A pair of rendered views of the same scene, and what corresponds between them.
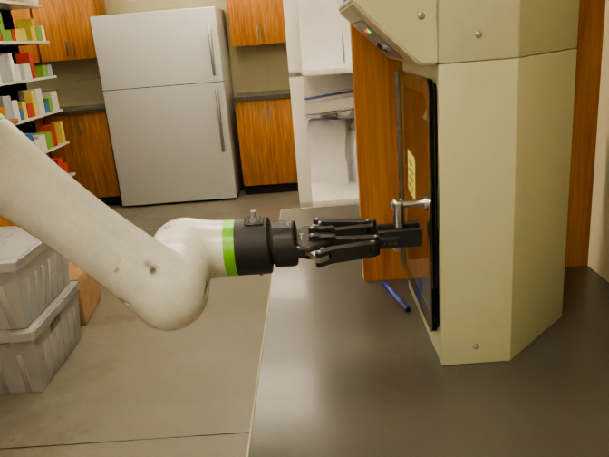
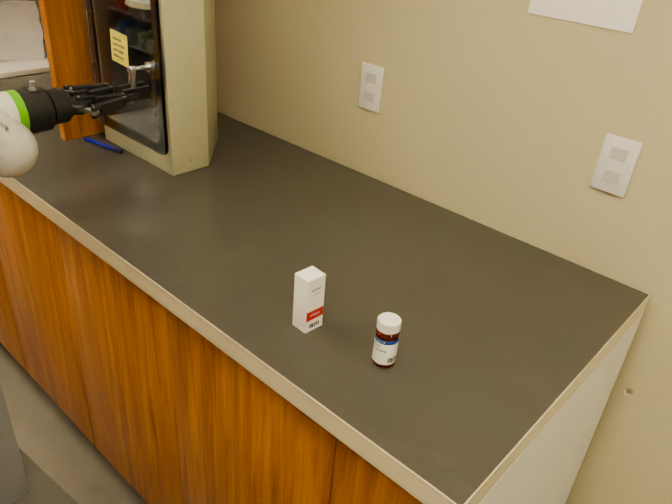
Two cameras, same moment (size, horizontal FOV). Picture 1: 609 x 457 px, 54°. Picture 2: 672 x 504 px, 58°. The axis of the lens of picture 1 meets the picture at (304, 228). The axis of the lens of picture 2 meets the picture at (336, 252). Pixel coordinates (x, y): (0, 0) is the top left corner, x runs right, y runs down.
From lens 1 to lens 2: 0.73 m
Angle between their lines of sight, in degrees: 48
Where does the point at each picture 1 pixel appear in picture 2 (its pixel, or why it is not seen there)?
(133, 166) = not seen: outside the picture
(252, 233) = (38, 98)
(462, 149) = (176, 29)
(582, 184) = not seen: hidden behind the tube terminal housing
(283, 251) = (63, 110)
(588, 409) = (262, 177)
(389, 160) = (74, 37)
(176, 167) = not seen: outside the picture
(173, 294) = (25, 145)
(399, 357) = (143, 178)
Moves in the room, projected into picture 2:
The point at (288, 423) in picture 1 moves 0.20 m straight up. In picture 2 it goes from (110, 224) to (99, 134)
